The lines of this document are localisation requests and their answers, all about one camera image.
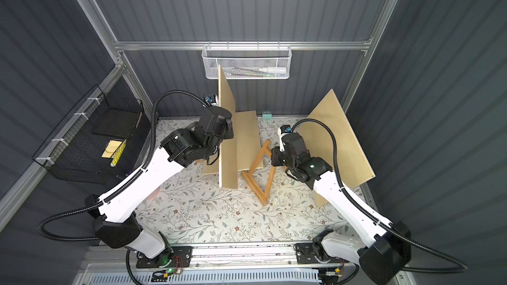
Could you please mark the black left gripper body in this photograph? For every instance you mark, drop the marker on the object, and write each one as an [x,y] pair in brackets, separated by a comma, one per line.
[226,127]

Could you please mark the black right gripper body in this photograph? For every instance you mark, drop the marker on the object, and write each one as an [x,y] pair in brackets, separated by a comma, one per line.
[278,158]

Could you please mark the large plywood board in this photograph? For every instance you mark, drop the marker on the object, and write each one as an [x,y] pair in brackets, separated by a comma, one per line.
[353,165]

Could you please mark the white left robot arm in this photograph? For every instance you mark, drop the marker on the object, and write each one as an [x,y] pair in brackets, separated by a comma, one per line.
[117,225]

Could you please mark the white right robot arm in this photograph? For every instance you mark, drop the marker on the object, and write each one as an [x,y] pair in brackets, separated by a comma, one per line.
[377,252]

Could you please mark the small teal box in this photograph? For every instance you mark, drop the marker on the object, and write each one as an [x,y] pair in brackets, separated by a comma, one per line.
[266,115]

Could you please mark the white tube in basket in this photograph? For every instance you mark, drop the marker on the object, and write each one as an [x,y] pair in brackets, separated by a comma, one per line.
[273,70]

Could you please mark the black tray in basket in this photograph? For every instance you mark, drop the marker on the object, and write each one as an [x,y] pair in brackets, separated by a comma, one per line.
[116,123]

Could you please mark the yellow sticky note pad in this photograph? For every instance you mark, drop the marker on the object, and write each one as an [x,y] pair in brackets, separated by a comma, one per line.
[111,148]

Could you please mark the white wire mesh basket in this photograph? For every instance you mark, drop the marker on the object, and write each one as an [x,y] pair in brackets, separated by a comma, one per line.
[243,63]

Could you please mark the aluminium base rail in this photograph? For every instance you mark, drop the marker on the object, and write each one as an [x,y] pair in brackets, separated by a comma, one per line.
[243,257]

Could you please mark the black wire wall basket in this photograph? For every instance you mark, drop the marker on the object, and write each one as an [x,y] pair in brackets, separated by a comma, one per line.
[74,154]

